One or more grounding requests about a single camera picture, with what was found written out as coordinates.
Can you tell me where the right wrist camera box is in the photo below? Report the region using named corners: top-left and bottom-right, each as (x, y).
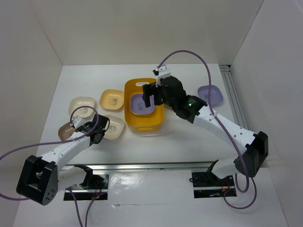
top-left (153, 65), bottom-right (171, 87)

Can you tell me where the purple panda plate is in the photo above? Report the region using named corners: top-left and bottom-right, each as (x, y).
top-left (197, 85), bottom-right (223, 106)
top-left (130, 93), bottom-right (155, 115)

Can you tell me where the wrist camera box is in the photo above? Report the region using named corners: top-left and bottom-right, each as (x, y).
top-left (70, 116), bottom-right (87, 129)
top-left (153, 65), bottom-right (171, 87)

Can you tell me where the yellow panda plate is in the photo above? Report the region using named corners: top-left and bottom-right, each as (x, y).
top-left (99, 89), bottom-right (124, 112)

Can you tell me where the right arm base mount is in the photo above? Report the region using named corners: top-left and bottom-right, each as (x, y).
top-left (189, 160), bottom-right (237, 198)

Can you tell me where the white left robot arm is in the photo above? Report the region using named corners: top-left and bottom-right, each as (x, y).
top-left (16, 114), bottom-right (110, 206)

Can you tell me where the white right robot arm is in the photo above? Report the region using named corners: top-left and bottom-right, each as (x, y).
top-left (143, 76), bottom-right (268, 185)

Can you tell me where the cream panda plate front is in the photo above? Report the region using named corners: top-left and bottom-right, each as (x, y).
top-left (104, 115), bottom-right (125, 140)

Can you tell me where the aluminium table edge rail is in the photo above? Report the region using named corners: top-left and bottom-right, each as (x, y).
top-left (61, 161), bottom-right (218, 172)

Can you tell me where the cream panda plate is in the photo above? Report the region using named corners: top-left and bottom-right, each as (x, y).
top-left (68, 96), bottom-right (95, 120)
top-left (104, 115), bottom-right (125, 140)

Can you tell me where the aluminium side rail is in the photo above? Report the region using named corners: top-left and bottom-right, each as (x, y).
top-left (219, 65), bottom-right (248, 129)

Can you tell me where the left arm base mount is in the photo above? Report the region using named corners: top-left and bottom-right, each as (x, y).
top-left (57, 164), bottom-right (109, 201)

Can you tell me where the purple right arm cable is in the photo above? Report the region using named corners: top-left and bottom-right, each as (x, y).
top-left (158, 50), bottom-right (258, 210)

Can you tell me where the brown panda plate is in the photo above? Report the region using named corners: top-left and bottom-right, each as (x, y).
top-left (58, 122), bottom-right (75, 141)

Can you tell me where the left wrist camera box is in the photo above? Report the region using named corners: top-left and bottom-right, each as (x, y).
top-left (70, 116), bottom-right (87, 129)

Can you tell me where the yellow plastic bin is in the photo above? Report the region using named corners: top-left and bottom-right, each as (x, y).
top-left (124, 78), bottom-right (164, 132)

